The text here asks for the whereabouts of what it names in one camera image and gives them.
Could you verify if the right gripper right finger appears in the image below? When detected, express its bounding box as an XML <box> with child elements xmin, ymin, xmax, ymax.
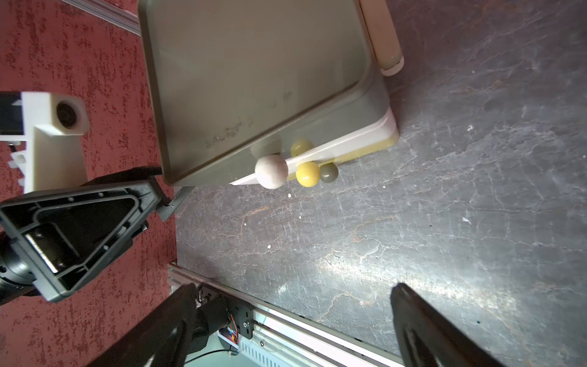
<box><xmin>391</xmin><ymin>283</ymin><xmax>501</xmax><ymax>366</ymax></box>

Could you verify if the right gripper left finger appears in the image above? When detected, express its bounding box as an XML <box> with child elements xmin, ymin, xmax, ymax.
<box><xmin>90</xmin><ymin>284</ymin><xmax>197</xmax><ymax>366</ymax></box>

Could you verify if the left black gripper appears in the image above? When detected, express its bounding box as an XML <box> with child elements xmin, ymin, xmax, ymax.
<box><xmin>1</xmin><ymin>178</ymin><xmax>194</xmax><ymax>303</ymax></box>

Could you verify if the olive green drawer cabinet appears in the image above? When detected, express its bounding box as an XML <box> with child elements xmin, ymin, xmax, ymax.
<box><xmin>138</xmin><ymin>1</ymin><xmax>398</xmax><ymax>187</ymax></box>

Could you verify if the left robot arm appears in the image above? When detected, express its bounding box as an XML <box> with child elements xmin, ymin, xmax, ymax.
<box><xmin>1</xmin><ymin>177</ymin><xmax>192</xmax><ymax>304</ymax></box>

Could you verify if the white middle drawer yellow knob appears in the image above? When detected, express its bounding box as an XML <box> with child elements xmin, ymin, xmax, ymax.
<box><xmin>226</xmin><ymin>107</ymin><xmax>398</xmax><ymax>189</ymax></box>

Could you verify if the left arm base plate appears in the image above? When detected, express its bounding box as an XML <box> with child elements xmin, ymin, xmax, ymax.
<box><xmin>197</xmin><ymin>283</ymin><xmax>254</xmax><ymax>345</ymax></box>

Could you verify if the aluminium front rail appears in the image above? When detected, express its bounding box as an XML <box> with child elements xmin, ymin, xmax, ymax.
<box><xmin>168</xmin><ymin>263</ymin><xmax>403</xmax><ymax>366</ymax></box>

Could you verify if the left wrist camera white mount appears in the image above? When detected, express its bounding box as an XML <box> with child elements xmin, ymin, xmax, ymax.
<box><xmin>1</xmin><ymin>91</ymin><xmax>90</xmax><ymax>194</ymax></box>

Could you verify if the left aluminium corner post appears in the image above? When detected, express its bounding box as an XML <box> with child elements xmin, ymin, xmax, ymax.
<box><xmin>63</xmin><ymin>0</ymin><xmax>141</xmax><ymax>36</ymax></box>

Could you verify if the beige cabinet side handle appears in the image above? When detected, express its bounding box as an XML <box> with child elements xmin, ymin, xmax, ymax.
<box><xmin>359</xmin><ymin>0</ymin><xmax>405</xmax><ymax>76</ymax></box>

